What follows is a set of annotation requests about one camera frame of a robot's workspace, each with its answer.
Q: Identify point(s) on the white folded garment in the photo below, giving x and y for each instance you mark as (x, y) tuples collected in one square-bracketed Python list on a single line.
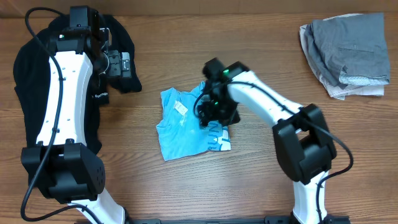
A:
[(357, 91)]

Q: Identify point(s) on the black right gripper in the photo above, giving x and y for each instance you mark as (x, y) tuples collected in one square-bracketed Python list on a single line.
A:
[(207, 114)]

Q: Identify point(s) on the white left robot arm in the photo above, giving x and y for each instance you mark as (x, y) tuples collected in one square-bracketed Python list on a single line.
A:
[(60, 164)]

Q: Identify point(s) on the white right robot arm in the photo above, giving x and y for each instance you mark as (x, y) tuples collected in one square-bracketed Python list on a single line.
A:
[(303, 145)]

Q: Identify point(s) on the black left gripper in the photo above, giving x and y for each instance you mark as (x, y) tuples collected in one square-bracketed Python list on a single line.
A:
[(116, 70)]

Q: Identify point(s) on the light blue t-shirt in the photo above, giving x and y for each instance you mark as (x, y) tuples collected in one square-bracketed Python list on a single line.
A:
[(179, 131)]

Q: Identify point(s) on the black t-shirt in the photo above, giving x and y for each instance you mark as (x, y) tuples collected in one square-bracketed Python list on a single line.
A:
[(32, 77)]

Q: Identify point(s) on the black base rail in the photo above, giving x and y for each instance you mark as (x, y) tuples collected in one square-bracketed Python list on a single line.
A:
[(211, 221)]

